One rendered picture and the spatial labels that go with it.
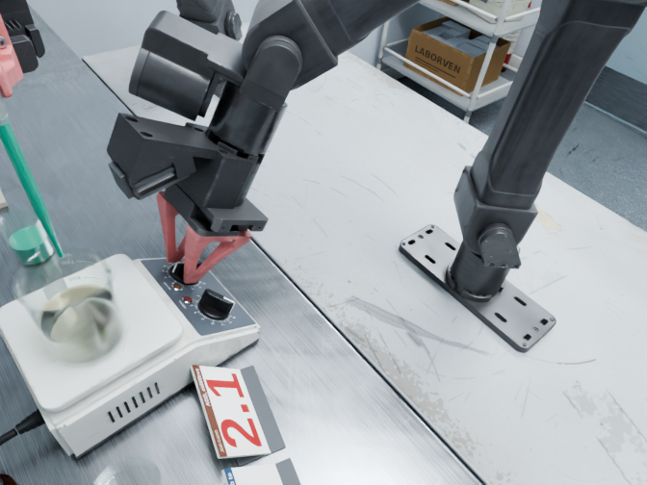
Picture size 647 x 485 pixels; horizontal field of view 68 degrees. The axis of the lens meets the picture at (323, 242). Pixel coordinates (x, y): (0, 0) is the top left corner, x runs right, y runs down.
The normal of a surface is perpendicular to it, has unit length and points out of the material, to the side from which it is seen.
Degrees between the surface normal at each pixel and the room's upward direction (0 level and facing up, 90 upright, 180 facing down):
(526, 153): 87
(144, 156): 90
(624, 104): 90
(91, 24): 90
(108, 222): 0
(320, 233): 0
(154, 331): 0
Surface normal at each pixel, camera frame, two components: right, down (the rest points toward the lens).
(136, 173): 0.65, 0.58
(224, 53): 0.47, -0.61
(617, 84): -0.77, 0.40
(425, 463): 0.09, -0.69
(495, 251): -0.03, 0.72
